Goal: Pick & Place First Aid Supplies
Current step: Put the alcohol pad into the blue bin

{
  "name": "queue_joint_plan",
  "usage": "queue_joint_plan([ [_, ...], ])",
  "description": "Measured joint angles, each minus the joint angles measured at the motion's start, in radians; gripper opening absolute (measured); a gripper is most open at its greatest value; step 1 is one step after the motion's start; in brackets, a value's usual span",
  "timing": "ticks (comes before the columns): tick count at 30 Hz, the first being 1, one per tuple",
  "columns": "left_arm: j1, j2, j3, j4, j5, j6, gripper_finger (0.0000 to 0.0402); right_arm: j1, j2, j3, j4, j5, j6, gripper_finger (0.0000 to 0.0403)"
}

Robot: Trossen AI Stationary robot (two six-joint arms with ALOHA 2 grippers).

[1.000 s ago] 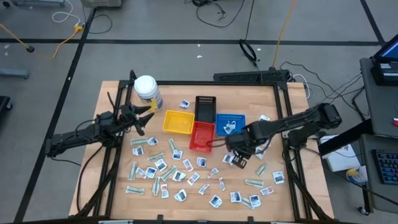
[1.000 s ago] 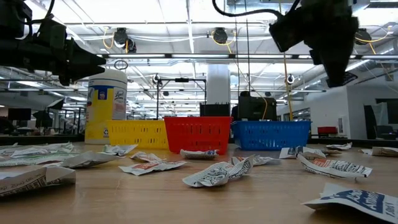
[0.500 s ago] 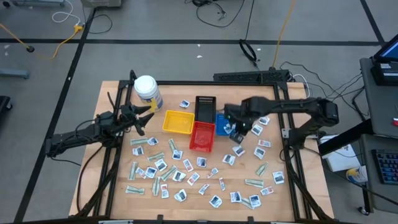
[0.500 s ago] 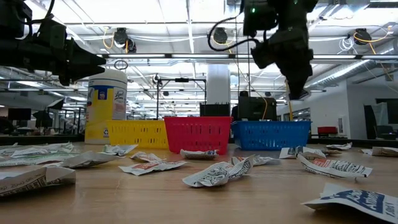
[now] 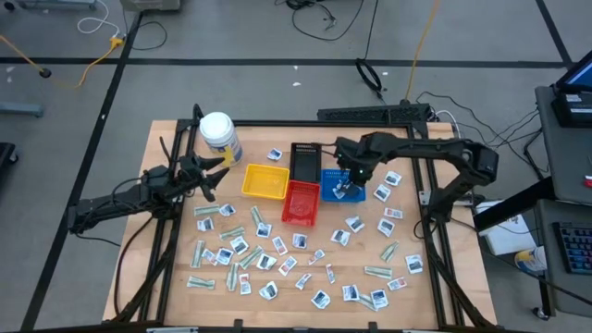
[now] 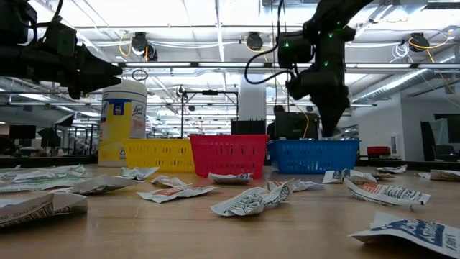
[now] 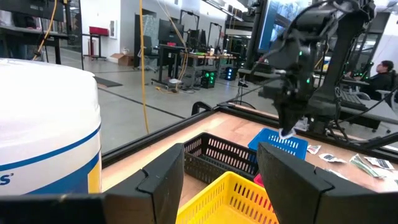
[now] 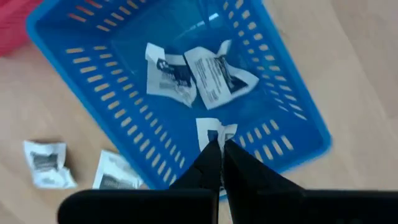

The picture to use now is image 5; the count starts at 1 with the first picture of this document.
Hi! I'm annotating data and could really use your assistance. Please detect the yellow wipes canister white lid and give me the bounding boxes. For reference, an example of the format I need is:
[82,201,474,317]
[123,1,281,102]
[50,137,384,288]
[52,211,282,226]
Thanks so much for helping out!
[198,111,244,167]

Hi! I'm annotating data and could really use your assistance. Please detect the black coiled cable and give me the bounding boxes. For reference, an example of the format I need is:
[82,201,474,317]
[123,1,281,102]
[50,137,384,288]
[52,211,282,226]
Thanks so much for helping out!
[353,56,386,102]

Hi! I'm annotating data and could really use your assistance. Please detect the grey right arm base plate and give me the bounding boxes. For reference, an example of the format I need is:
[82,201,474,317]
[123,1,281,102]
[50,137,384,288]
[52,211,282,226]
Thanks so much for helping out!
[418,190,477,207]

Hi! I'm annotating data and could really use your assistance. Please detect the blue plastic basket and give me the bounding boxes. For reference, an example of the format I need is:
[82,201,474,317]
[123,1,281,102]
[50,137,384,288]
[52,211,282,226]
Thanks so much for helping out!
[319,168,367,204]

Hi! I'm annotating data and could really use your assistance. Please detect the red plastic basket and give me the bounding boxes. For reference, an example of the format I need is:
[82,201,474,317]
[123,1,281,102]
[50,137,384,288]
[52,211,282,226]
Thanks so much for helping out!
[280,179,322,228]

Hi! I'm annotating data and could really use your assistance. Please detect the yellow floor extension cable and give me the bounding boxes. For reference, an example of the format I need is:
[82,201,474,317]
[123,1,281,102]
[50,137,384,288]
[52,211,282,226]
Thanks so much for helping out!
[0,32,127,90]

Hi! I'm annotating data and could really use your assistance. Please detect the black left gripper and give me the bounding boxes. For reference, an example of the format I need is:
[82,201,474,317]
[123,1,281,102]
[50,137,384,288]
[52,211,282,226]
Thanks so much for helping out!
[173,155,231,204]

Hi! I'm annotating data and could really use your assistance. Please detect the white box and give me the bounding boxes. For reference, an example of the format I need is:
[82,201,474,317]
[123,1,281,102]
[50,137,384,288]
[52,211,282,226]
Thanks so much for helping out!
[475,201,526,257]

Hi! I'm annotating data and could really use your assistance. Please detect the white floor cable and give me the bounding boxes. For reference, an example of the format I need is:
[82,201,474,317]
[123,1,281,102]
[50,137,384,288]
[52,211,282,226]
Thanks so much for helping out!
[76,0,122,39]

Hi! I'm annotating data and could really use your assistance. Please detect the grey equipment case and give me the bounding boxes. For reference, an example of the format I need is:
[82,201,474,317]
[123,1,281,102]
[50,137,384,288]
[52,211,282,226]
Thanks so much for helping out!
[118,0,182,13]

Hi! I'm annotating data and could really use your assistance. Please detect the white cable by frame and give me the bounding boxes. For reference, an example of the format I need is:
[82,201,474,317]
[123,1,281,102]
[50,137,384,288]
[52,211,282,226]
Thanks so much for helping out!
[434,109,463,148]

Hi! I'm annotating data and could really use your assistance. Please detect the wipes canister on floor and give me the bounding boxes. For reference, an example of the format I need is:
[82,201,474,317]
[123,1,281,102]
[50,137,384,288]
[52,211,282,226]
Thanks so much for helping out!
[513,246,549,274]

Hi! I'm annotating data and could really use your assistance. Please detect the yellow hanging cable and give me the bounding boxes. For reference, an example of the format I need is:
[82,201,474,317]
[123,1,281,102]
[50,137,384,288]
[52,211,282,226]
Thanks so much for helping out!
[403,0,442,104]

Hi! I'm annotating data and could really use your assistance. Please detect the grey desk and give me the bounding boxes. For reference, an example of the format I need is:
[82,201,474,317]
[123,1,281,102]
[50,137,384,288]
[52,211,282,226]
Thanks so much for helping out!
[535,198,592,320]

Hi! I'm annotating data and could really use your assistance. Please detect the black floor cable bundle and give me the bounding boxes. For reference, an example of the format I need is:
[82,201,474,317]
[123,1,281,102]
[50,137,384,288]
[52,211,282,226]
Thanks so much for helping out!
[275,0,366,43]

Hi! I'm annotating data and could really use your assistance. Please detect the yellow plastic basket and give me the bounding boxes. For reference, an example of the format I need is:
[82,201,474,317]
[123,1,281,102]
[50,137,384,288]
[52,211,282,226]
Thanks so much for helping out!
[240,163,291,201]

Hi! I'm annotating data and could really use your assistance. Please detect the black cables by cart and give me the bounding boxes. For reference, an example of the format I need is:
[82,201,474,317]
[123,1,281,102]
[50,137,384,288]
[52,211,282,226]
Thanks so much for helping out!
[414,90,543,181]

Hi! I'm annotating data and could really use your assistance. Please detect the black keyboard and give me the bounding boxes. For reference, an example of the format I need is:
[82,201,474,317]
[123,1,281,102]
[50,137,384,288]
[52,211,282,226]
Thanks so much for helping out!
[551,220,592,276]

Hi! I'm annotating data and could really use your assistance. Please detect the black looped floor cable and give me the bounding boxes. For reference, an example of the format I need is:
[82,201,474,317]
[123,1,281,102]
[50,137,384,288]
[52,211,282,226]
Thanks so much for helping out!
[122,8,168,52]

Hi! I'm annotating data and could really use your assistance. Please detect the black laptop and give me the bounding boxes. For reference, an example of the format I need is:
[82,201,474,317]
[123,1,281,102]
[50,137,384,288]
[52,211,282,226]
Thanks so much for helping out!
[549,61,592,130]

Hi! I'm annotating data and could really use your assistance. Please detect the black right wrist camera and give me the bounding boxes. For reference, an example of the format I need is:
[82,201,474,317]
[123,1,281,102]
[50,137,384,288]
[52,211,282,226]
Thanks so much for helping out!
[349,164,372,186]

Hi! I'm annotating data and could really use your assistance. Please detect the black perforated box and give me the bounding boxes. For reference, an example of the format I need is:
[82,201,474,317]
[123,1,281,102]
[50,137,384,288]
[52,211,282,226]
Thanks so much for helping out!
[316,103,432,124]

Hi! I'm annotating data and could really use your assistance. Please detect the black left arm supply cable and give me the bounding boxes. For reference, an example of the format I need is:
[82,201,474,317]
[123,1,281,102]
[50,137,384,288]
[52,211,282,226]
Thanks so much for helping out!
[113,215,156,318]

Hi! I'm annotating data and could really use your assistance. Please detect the grey table foot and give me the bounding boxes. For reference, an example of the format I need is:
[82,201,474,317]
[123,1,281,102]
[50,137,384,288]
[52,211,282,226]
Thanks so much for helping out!
[0,102,45,118]

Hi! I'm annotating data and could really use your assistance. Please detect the grey metal bar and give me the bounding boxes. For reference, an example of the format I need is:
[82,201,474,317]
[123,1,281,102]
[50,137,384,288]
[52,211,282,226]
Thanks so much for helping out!
[13,0,99,11]

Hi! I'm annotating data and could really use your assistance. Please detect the black plastic basket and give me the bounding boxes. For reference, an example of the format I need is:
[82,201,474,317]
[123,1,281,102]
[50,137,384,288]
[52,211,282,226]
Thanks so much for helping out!
[289,142,323,184]

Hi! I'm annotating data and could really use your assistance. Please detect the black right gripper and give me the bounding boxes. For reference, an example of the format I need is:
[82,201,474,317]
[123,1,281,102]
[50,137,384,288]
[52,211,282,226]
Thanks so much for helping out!
[335,133,378,198]

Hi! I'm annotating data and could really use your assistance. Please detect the grey cart top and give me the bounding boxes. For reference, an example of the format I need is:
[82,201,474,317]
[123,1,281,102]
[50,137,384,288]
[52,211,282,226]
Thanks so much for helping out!
[534,84,592,206]

